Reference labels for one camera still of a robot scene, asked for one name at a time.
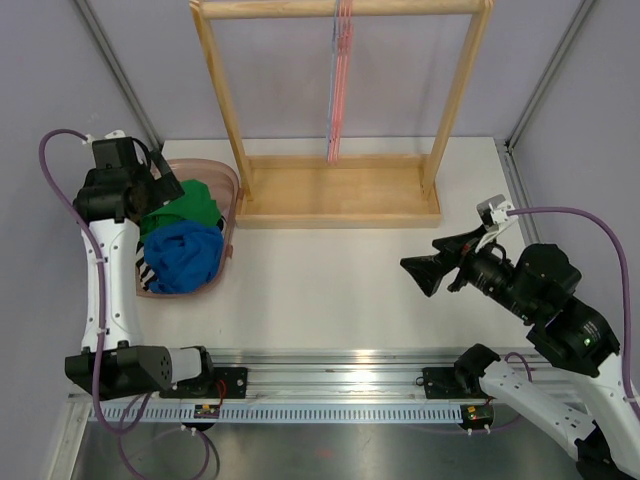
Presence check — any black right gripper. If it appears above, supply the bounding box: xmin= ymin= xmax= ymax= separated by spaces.
xmin=400 ymin=222 xmax=538 ymax=321

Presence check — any green tank top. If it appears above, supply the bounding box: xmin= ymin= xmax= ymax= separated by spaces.
xmin=140 ymin=179 xmax=222 ymax=243

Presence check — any blue tank top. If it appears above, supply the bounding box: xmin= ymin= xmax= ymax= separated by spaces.
xmin=143 ymin=220 xmax=224 ymax=295

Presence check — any black white striped tank top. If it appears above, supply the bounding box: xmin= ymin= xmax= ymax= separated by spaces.
xmin=135 ymin=242 xmax=155 ymax=291

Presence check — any pink hanger of blue top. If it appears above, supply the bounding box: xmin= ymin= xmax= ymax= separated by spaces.
xmin=333 ymin=0 xmax=356 ymax=164

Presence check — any light blue wire hanger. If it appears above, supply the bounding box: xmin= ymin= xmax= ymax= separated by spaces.
xmin=326 ymin=0 xmax=341 ymax=164

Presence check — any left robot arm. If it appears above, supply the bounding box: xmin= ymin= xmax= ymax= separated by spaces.
xmin=65 ymin=131 xmax=216 ymax=401

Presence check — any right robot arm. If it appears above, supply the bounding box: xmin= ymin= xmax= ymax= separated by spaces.
xmin=399 ymin=227 xmax=639 ymax=479

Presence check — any pink translucent plastic basin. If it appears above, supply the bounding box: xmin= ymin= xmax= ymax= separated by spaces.
xmin=135 ymin=158 xmax=241 ymax=298

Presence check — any wooden clothes rack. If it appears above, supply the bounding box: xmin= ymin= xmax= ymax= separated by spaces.
xmin=189 ymin=1 xmax=494 ymax=229

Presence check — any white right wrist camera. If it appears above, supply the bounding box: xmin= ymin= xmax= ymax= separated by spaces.
xmin=475 ymin=194 xmax=518 ymax=253

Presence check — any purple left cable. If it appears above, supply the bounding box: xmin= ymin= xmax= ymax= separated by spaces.
xmin=38 ymin=128 xmax=221 ymax=479

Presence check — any purple cable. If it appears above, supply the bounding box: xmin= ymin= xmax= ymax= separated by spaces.
xmin=507 ymin=205 xmax=640 ymax=421
xmin=38 ymin=128 xmax=221 ymax=479

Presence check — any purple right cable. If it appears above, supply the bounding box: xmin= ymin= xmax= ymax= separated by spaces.
xmin=507 ymin=205 xmax=640 ymax=421

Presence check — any aluminium rail base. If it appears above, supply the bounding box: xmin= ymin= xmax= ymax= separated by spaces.
xmin=101 ymin=349 xmax=472 ymax=424

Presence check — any aluminium frame post right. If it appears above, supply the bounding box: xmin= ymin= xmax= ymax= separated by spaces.
xmin=505 ymin=0 xmax=600 ymax=154

